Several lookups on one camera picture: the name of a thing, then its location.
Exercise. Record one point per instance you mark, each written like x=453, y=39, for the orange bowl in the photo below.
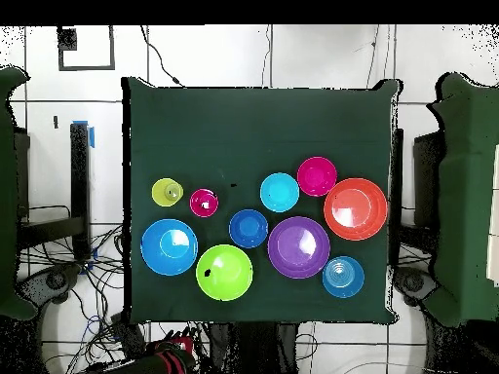
x=355, y=209

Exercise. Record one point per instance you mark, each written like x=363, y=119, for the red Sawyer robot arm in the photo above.
x=156, y=364

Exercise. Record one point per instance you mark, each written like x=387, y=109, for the grey round floor base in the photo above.
x=54, y=280
x=415, y=282

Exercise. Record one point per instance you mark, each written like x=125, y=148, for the blue tape strip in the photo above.
x=92, y=138

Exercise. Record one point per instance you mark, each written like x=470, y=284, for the white sheet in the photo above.
x=494, y=233

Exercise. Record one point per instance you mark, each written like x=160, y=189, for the black square floor frame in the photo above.
x=67, y=39

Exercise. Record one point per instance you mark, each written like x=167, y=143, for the black equipment box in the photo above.
x=22, y=175
x=427, y=179

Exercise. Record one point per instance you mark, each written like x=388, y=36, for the yellow cup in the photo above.
x=160, y=193

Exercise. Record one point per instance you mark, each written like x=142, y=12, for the large blue bowl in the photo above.
x=152, y=245

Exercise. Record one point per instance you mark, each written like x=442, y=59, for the pink cup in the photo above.
x=197, y=207

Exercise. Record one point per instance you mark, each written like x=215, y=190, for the small dark blue bowl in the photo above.
x=248, y=228

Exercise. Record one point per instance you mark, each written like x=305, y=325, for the small cyan bowl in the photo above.
x=279, y=192

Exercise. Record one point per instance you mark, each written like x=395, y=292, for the dark green table cloth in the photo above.
x=253, y=132

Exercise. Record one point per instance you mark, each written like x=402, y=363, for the pink bowl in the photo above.
x=317, y=176

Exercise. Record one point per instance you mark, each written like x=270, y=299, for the green bowl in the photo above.
x=230, y=276

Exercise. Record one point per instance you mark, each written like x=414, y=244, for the black metal frame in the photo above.
x=80, y=187
x=397, y=194

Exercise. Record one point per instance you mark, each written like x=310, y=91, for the translucent blue bowl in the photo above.
x=343, y=276

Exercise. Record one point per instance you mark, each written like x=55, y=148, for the green-covered side table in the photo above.
x=7, y=194
x=468, y=194

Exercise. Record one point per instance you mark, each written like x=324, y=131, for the dark grey floor box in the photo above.
x=130, y=337

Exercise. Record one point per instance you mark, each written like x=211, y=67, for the purple bowl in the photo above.
x=288, y=249

